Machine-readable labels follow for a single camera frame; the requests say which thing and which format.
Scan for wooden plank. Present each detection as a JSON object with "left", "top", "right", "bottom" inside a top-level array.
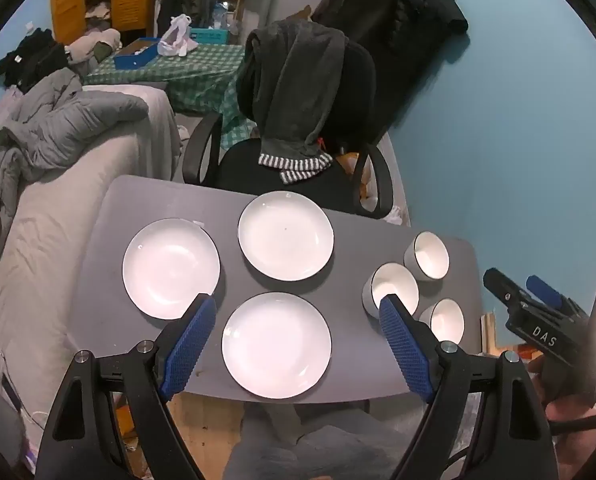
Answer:
[{"left": 480, "top": 312, "right": 533, "bottom": 361}]

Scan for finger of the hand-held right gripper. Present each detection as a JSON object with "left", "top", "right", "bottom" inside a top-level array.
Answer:
[
  {"left": 526, "top": 274, "right": 584, "bottom": 319},
  {"left": 482, "top": 268, "right": 534, "bottom": 320}
]

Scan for black hanging jacket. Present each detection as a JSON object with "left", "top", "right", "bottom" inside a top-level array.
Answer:
[{"left": 310, "top": 0, "right": 469, "bottom": 131}]

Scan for blue crate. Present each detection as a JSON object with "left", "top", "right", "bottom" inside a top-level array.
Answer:
[{"left": 188, "top": 27, "right": 229, "bottom": 46}]

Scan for blue box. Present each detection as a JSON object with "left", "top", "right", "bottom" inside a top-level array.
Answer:
[{"left": 114, "top": 37, "right": 163, "bottom": 70}]

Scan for person's right hand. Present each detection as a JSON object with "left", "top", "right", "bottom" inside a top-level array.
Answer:
[{"left": 528, "top": 354, "right": 596, "bottom": 427}]

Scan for grey puffer jacket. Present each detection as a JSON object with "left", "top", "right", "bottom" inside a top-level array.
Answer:
[{"left": 0, "top": 67, "right": 151, "bottom": 181}]

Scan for white plastic bag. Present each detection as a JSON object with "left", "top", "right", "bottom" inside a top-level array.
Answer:
[{"left": 157, "top": 14, "right": 199, "bottom": 57}]

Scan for grey sofa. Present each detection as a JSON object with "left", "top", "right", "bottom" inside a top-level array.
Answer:
[{"left": 0, "top": 82, "right": 179, "bottom": 411}]

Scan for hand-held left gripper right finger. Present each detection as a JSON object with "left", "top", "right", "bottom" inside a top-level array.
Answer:
[{"left": 379, "top": 294, "right": 561, "bottom": 480}]

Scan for white bowl with wavy pattern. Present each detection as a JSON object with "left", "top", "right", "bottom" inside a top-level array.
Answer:
[
  {"left": 418, "top": 298, "right": 466, "bottom": 346},
  {"left": 362, "top": 262, "right": 421, "bottom": 318},
  {"left": 404, "top": 231, "right": 450, "bottom": 281}
]

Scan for dark grey hoodie striped cuffs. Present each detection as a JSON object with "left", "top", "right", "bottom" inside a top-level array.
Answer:
[{"left": 238, "top": 21, "right": 349, "bottom": 185}]

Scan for green checked tablecloth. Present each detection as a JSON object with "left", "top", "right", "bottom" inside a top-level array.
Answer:
[{"left": 83, "top": 42, "right": 259, "bottom": 148}]

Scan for orange plastic bag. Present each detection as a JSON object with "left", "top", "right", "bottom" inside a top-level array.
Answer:
[{"left": 335, "top": 152, "right": 379, "bottom": 211}]

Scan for black clothes pile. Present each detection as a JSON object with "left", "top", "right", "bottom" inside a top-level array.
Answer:
[{"left": 0, "top": 27, "right": 69, "bottom": 93}]

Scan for white crumpled bag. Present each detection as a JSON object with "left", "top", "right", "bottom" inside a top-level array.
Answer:
[{"left": 385, "top": 195, "right": 411, "bottom": 226}]

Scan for orange wooden wardrobe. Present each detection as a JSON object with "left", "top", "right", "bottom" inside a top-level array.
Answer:
[{"left": 49, "top": 0, "right": 163, "bottom": 46}]

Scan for person's grey pants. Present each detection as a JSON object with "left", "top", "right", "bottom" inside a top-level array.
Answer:
[{"left": 223, "top": 400, "right": 413, "bottom": 480}]

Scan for white plate with black rim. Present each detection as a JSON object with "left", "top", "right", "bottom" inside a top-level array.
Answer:
[
  {"left": 237, "top": 190, "right": 335, "bottom": 282},
  {"left": 221, "top": 292, "right": 333, "bottom": 401},
  {"left": 122, "top": 218, "right": 221, "bottom": 320}
]

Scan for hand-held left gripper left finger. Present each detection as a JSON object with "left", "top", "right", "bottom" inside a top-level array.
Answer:
[{"left": 35, "top": 293, "right": 219, "bottom": 480}]

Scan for black office chair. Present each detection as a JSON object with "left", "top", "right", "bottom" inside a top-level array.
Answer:
[{"left": 182, "top": 35, "right": 395, "bottom": 219}]

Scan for person's right forearm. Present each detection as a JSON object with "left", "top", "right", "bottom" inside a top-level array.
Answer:
[{"left": 552, "top": 424, "right": 596, "bottom": 480}]

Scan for beige clothes pile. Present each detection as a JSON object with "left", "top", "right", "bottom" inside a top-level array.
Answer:
[{"left": 65, "top": 28, "right": 124, "bottom": 66}]

